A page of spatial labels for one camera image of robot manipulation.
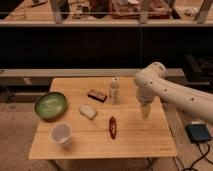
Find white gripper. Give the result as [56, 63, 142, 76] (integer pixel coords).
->
[136, 89, 154, 119]

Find red chili pepper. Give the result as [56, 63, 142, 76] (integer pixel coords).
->
[109, 116, 117, 140]

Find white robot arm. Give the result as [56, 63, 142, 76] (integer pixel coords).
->
[134, 62, 213, 125]

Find wooden table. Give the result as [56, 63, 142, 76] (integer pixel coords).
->
[29, 77, 177, 160]

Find dark brown rectangular block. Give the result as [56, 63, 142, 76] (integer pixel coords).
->
[87, 89, 107, 103]

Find dark blue box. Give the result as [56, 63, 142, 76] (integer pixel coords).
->
[185, 124, 212, 143]

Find green bowl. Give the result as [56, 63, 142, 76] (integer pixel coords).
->
[34, 92, 67, 121]

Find long wooden shelf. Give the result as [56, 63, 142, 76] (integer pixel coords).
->
[0, 68, 186, 87]

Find black cable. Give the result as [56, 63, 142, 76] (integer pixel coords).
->
[173, 141, 213, 171]

